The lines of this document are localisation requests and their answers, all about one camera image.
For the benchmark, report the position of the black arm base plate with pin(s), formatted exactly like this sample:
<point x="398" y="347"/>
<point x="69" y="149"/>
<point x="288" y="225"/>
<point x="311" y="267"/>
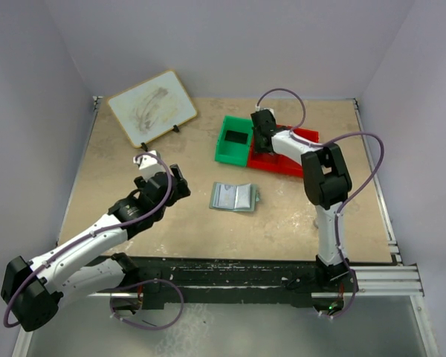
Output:
<point x="224" y="281"/>

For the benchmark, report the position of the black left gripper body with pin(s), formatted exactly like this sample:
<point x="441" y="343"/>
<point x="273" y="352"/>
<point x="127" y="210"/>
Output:
<point x="140" y="183"/>

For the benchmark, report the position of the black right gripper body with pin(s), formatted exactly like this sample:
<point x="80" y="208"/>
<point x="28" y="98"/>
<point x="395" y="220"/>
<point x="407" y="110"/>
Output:
<point x="257" y="147"/>

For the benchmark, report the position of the black whiteboard stand clip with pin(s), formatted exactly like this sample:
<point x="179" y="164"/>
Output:
<point x="144" y="147"/>

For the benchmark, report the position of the teal leather card holder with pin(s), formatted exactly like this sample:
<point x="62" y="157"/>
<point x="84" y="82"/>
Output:
<point x="247" y="196"/>

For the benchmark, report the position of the red double plastic bin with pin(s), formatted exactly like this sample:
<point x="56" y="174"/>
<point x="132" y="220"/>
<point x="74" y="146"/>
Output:
<point x="273" y="163"/>

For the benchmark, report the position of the yellow framed whiteboard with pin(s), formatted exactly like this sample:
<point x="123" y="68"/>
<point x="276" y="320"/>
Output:
<point x="150" y="109"/>

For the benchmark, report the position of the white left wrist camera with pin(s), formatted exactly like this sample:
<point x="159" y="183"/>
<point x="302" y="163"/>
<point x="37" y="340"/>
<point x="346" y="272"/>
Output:
<point x="148" y="164"/>

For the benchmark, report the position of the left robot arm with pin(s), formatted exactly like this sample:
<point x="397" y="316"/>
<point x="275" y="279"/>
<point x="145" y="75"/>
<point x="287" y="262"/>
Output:
<point x="35" y="290"/>

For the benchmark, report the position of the grey card in sleeve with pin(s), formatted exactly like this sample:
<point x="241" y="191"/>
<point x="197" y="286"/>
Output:
<point x="225" y="196"/>

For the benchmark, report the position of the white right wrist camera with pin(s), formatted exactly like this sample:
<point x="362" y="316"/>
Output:
<point x="259" y="109"/>

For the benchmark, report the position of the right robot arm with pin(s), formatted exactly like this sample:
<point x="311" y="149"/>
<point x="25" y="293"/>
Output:
<point x="326" y="182"/>

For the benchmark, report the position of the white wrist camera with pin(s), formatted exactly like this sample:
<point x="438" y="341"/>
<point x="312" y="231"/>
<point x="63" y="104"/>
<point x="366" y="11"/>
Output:
<point x="148" y="164"/>
<point x="259" y="109"/>

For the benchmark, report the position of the aluminium frame rail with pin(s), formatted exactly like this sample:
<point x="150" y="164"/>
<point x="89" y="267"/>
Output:
<point x="385" y="317"/>

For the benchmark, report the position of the black card in green bin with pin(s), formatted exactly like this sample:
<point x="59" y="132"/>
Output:
<point x="236" y="137"/>

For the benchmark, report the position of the green plastic bin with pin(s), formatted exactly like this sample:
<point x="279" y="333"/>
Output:
<point x="233" y="153"/>

